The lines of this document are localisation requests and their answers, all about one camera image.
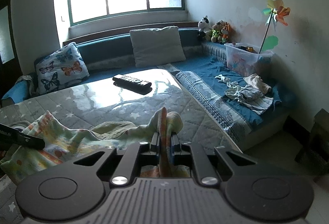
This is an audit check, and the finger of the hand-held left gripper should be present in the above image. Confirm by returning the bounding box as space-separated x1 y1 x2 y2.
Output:
0 123 46 150

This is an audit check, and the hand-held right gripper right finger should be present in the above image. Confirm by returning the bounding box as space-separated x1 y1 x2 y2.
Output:
170 133 276 186

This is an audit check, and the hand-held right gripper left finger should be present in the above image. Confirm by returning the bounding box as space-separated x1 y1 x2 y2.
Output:
53 132 161 186

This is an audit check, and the pastel printed shirt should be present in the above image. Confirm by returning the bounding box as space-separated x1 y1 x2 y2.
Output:
0 107 192 185

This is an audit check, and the blue cushion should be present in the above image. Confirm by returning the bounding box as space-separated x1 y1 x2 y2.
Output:
1 74 36 101

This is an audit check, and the grey folded cloth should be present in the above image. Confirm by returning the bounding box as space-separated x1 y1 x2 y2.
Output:
22 75 36 93

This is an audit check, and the black remote control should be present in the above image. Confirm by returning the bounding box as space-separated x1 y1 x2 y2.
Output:
112 74 153 95

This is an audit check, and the butterfly print pillow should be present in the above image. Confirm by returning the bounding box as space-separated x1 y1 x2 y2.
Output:
35 42 90 95

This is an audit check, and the blue corner sofa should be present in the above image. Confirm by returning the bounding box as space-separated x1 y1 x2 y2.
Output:
0 27 291 152

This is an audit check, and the small white cloth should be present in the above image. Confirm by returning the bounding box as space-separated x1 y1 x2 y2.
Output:
214 74 239 88

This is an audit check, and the grey striped garment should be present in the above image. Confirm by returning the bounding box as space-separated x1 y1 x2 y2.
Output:
225 84 274 115

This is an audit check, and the plain white pillow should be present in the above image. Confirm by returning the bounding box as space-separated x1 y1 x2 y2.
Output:
129 26 187 68

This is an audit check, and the clear plastic storage box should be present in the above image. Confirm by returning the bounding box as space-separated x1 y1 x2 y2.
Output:
224 42 273 77

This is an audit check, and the orange fox plush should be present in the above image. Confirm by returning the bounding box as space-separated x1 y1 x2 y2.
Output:
220 22 233 44

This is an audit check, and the dark stool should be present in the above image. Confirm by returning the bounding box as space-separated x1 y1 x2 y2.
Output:
294 108 329 176

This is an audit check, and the colourful paper pinwheel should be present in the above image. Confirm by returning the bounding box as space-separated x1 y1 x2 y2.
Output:
258 0 291 54

